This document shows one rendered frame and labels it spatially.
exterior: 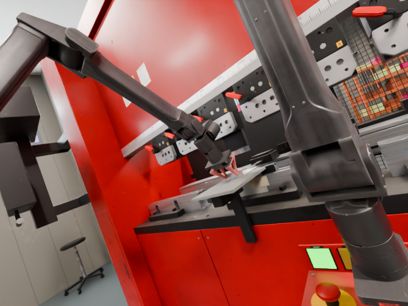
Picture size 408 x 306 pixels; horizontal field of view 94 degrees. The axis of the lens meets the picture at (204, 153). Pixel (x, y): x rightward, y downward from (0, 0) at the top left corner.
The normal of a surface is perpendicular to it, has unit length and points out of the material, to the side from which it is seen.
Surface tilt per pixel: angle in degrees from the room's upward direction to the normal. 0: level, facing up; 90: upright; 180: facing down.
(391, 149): 90
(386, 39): 90
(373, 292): 14
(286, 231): 90
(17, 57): 91
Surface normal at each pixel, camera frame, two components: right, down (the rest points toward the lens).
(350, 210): -0.51, -0.85
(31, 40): 0.63, -0.11
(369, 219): -0.14, 0.24
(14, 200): 0.67, -0.30
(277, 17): -0.62, 0.31
